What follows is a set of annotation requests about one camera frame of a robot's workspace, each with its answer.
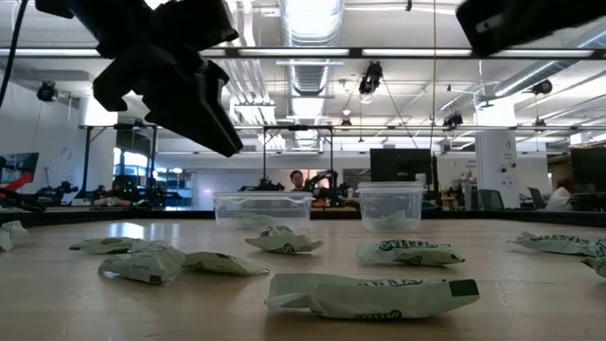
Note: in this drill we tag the grey office chair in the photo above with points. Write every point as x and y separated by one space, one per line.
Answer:
490 199

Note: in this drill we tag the black aluminium table frame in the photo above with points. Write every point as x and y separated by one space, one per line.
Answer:
450 215

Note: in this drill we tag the wide clear plastic container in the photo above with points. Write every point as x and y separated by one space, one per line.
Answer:
262 201

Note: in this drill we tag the tall clear plastic container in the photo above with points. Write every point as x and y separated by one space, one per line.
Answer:
390 199

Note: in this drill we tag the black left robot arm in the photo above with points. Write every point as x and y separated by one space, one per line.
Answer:
54 7

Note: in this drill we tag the black ceiling spotlight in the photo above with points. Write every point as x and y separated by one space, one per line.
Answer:
46 92
346 124
453 120
542 86

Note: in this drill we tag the black background robot arm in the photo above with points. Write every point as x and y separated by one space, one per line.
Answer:
57 192
326 182
265 185

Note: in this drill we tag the wall screen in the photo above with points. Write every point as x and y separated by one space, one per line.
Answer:
19 170

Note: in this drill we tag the white pillar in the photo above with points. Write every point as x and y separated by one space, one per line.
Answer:
497 156

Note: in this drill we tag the dark cabinet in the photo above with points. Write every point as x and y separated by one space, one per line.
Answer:
589 180

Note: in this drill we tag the black computer monitor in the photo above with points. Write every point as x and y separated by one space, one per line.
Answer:
402 166

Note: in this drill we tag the black overhead camera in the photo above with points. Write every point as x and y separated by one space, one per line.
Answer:
371 76

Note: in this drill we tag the silver ventilation duct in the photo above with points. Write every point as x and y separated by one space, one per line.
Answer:
310 76

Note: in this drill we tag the person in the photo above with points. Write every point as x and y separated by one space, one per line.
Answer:
559 196
116 194
297 180

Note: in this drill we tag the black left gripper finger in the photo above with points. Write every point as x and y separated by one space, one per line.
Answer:
220 104
184 118

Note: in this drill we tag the black background rig frame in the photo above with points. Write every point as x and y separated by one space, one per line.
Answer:
86 161
298 128

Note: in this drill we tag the black overhead light beam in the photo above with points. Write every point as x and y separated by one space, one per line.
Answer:
355 52

